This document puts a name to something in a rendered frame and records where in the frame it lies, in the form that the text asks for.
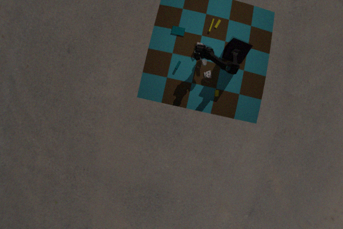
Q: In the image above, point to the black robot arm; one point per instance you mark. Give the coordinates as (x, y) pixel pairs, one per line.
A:
(208, 54)

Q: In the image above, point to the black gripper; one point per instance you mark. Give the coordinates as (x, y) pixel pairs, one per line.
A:
(197, 56)

